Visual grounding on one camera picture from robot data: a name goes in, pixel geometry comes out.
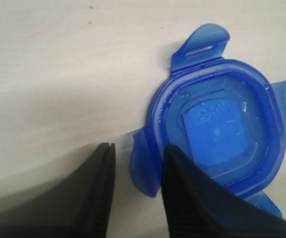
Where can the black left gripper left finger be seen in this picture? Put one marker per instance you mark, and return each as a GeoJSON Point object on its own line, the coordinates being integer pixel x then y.
{"type": "Point", "coordinates": [77, 207]}

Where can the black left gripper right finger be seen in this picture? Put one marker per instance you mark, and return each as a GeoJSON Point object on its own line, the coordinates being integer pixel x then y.
{"type": "Point", "coordinates": [196, 206]}

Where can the blue plastic lid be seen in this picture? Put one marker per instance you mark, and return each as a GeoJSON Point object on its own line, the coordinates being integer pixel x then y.
{"type": "Point", "coordinates": [222, 113]}

